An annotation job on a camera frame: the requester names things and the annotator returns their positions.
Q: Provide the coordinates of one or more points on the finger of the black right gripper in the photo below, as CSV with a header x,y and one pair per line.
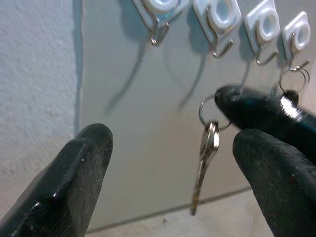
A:
x,y
256,111

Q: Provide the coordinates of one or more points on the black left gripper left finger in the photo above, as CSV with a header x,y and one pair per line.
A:
x,y
61,185

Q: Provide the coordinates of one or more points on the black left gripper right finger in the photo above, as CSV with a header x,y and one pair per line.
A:
x,y
284,187

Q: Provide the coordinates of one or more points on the small silver key set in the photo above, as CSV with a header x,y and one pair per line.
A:
x,y
209,140

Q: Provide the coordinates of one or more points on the grey mounting board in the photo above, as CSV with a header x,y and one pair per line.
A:
x,y
148,98

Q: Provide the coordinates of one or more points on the white adhesive wall hook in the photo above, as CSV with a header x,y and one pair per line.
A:
x,y
158,5
254,27
205,17
290,37

